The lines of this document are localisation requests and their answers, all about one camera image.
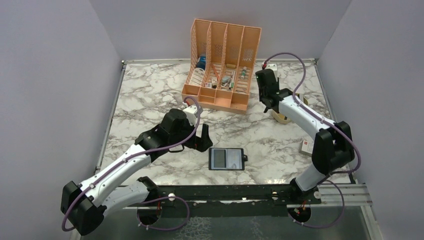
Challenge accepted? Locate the small white red box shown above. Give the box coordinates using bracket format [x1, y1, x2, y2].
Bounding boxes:
[299, 139, 314, 157]

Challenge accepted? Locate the black metal base rail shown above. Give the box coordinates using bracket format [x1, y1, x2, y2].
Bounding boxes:
[124, 184, 322, 220]

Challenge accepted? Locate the white label card pack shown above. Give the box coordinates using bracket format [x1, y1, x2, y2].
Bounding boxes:
[188, 67, 205, 86]

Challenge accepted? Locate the green white marker pen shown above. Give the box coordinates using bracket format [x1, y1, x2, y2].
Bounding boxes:
[240, 66, 247, 80]

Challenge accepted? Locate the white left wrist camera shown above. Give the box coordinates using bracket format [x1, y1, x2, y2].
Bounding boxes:
[182, 105, 203, 126]

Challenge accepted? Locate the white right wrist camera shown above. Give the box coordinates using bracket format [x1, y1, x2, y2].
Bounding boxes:
[265, 63, 279, 79]

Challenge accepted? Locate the black leather card holder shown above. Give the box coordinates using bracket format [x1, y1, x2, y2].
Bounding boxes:
[208, 147, 248, 171]

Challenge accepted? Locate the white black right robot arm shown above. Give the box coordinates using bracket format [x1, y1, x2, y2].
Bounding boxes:
[255, 69, 355, 204]

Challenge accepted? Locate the beige oval tray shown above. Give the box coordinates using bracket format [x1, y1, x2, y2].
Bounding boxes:
[271, 94, 309, 125]

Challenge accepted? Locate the blue tape roll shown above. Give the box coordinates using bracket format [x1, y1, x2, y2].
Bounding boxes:
[195, 54, 206, 70]

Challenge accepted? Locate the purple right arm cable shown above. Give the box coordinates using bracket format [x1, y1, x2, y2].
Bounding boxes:
[262, 52, 362, 229]

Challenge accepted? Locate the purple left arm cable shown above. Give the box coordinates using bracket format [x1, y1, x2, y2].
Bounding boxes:
[61, 96, 202, 232]

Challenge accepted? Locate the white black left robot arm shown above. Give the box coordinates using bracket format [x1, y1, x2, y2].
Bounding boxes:
[60, 105, 213, 236]

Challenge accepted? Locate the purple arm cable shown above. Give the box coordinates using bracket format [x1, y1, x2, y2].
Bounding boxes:
[262, 52, 362, 229]
[61, 96, 202, 232]

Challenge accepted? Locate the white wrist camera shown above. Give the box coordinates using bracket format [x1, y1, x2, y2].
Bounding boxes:
[182, 105, 203, 126]
[265, 63, 279, 79]

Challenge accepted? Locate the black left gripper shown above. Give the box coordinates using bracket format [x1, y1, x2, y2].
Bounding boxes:
[169, 118, 213, 153]

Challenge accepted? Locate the orange plastic desk organizer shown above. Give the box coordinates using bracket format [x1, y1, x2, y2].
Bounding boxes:
[181, 19, 262, 115]

